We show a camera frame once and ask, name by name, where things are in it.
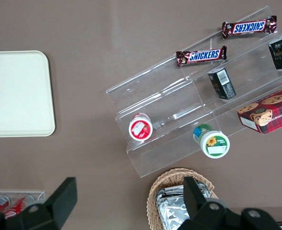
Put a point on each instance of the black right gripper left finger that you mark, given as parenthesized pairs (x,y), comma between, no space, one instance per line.
(57,206)

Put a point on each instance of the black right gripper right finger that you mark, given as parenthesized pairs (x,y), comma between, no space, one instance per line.
(203,213)

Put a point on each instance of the woven wicker basket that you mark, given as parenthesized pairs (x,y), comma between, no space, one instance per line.
(153,191)

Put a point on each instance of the cream plastic tray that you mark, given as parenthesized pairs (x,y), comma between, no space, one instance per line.
(18,93)

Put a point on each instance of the clear acrylic can holder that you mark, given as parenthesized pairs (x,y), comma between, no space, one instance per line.
(39,195)

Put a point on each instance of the foil wrapped food packet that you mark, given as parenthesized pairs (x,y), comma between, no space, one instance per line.
(171,208)

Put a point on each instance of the green sunflower yogurt cup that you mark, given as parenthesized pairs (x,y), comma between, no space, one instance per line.
(214,143)

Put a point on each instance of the red strawberry yogurt cup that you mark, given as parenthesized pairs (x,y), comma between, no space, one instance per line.
(140,128)

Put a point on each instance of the clear acrylic tiered display stand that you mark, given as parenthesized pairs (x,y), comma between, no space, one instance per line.
(160,100)

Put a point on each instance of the red tartan cookie box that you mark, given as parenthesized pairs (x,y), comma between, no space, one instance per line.
(273,112)

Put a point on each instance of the Snickers chocolate bar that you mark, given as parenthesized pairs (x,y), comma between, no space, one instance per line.
(203,55)
(249,27)

